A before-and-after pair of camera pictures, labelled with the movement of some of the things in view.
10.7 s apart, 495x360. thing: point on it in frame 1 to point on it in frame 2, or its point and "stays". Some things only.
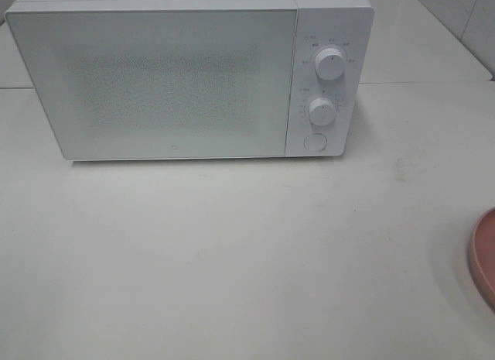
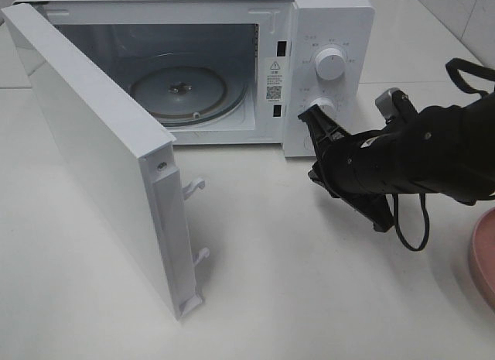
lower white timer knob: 321,111 stays
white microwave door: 144,83 to 133,157
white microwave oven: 158,73 stays
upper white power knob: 329,63 stays
